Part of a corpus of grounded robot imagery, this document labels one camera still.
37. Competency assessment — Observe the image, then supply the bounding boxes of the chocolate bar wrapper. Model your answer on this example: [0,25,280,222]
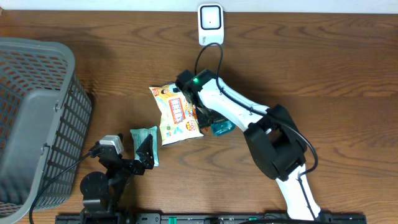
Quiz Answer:
[192,105,209,133]

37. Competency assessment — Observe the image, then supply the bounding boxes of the teal wet wipes pack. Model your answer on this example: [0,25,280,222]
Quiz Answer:
[130,126,159,167]

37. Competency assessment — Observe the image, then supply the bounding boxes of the blue Listerine mouthwash bottle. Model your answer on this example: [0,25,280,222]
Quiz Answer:
[211,121,236,136]

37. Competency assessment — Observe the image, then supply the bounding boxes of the cream snack bag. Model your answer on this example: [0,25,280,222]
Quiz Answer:
[149,83,203,146]

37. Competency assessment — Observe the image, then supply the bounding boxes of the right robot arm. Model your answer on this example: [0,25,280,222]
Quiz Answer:
[175,70,321,221]

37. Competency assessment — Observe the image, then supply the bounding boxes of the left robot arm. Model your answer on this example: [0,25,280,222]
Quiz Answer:
[80,134,154,223]

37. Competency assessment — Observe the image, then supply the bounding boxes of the white barcode scanner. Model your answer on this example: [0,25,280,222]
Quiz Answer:
[197,3,224,46]

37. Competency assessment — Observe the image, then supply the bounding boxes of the grey plastic basket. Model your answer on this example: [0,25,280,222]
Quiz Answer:
[1,37,92,223]

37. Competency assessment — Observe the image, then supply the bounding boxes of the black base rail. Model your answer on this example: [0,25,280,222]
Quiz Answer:
[55,212,368,224]

